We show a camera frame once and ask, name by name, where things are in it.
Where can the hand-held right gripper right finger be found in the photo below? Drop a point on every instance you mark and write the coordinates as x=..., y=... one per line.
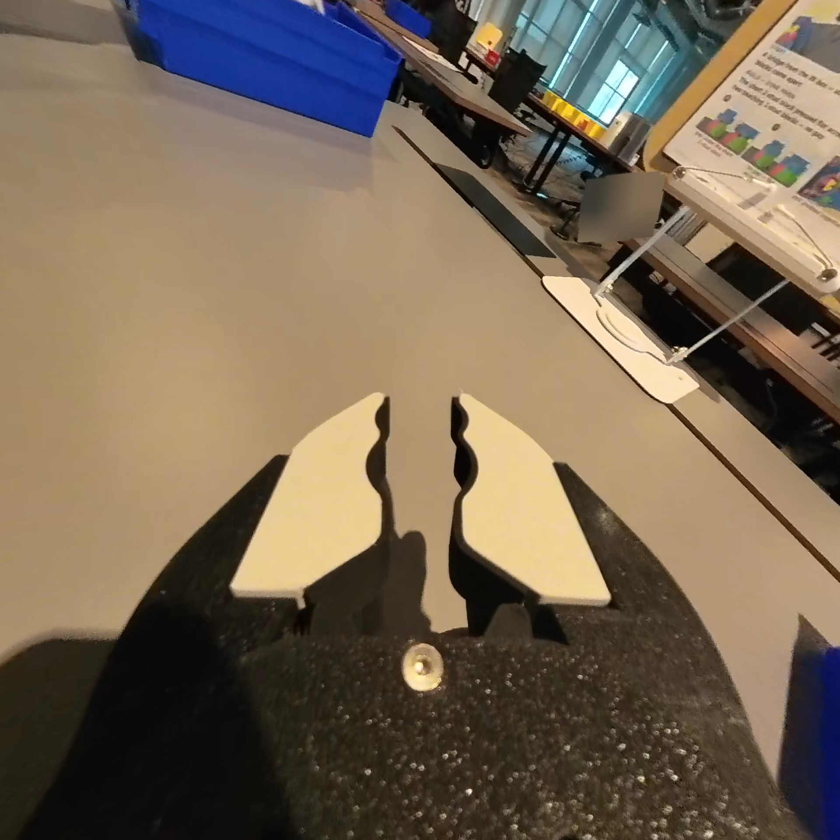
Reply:
x=518, y=518

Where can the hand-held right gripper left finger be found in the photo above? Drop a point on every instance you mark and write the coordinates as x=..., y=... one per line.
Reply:
x=315, y=512

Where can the white document stand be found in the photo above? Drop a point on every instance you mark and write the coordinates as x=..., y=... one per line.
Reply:
x=590, y=308

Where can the brown wooden table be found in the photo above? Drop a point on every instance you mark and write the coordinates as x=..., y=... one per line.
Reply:
x=709, y=275

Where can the black table mat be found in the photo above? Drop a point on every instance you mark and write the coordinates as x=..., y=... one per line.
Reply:
x=499, y=210

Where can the blue plastic bin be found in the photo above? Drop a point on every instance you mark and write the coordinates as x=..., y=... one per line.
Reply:
x=814, y=722
x=262, y=59
x=410, y=16

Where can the white cylindrical container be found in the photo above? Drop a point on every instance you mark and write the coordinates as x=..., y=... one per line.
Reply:
x=627, y=138

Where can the long background table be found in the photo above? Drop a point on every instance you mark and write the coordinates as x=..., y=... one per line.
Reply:
x=485, y=105

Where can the black office chair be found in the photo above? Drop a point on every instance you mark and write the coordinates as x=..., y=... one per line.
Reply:
x=518, y=75

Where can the wooden panel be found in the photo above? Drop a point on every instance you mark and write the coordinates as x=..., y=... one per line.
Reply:
x=695, y=85

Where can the yellow box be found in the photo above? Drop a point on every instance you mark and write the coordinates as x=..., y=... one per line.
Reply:
x=489, y=39

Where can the printed instruction sheet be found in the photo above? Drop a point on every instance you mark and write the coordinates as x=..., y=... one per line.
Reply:
x=774, y=98

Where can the glass window wall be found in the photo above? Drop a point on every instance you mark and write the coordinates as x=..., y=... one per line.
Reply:
x=623, y=79

